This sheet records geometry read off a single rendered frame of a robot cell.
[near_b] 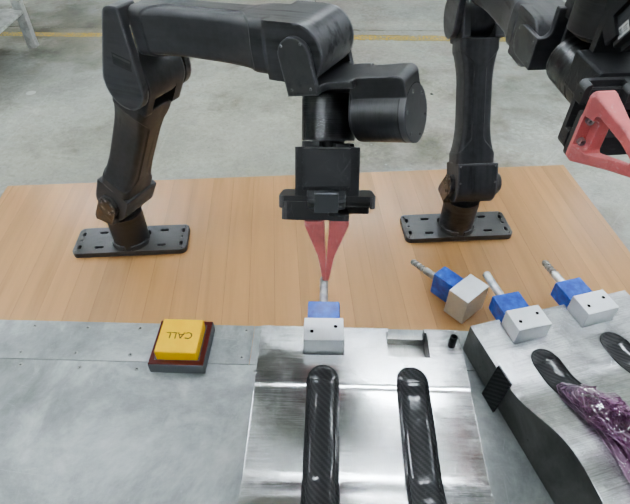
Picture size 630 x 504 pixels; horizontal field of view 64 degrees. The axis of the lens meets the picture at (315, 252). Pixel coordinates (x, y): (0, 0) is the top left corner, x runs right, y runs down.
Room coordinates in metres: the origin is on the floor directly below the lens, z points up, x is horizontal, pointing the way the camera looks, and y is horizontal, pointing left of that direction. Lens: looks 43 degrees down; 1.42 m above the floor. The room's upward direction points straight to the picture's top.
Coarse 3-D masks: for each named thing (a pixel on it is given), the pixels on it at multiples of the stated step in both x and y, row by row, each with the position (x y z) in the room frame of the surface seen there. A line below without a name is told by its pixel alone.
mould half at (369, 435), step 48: (288, 336) 0.41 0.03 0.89; (384, 336) 0.41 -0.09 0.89; (432, 336) 0.41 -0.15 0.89; (288, 384) 0.34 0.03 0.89; (384, 384) 0.33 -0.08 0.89; (432, 384) 0.33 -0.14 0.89; (288, 432) 0.28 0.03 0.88; (384, 432) 0.28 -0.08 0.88; (288, 480) 0.22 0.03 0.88; (384, 480) 0.22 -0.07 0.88; (480, 480) 0.22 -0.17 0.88
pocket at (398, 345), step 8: (392, 336) 0.42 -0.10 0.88; (400, 336) 0.42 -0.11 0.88; (408, 336) 0.42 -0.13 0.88; (416, 336) 0.42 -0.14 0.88; (424, 336) 0.41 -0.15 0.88; (392, 344) 0.41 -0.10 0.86; (400, 344) 0.41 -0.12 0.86; (408, 344) 0.41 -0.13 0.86; (416, 344) 0.41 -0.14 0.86; (424, 344) 0.41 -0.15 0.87; (392, 352) 0.40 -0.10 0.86; (400, 352) 0.40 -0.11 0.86; (408, 352) 0.40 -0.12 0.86; (416, 352) 0.40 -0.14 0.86; (424, 352) 0.40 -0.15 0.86
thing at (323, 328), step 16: (320, 288) 0.49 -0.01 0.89; (320, 304) 0.45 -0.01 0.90; (336, 304) 0.45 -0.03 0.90; (304, 320) 0.41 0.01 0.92; (320, 320) 0.41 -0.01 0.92; (336, 320) 0.41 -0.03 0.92; (304, 336) 0.39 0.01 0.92; (320, 336) 0.39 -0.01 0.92; (336, 336) 0.39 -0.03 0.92; (304, 352) 0.38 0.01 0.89; (320, 352) 0.38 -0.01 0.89; (336, 352) 0.38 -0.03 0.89
